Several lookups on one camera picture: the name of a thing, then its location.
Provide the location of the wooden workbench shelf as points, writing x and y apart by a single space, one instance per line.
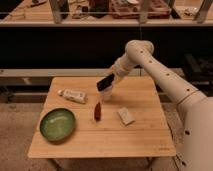
110 13

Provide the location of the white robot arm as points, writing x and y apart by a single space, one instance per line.
194 105

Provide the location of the wooden table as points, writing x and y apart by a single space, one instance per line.
147 136

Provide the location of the white tube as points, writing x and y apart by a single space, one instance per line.
73 95

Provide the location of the green ceramic bowl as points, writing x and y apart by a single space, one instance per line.
57 124

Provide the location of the white ceramic cup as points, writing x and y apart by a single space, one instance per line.
106 94

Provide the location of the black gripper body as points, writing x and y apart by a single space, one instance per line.
105 82

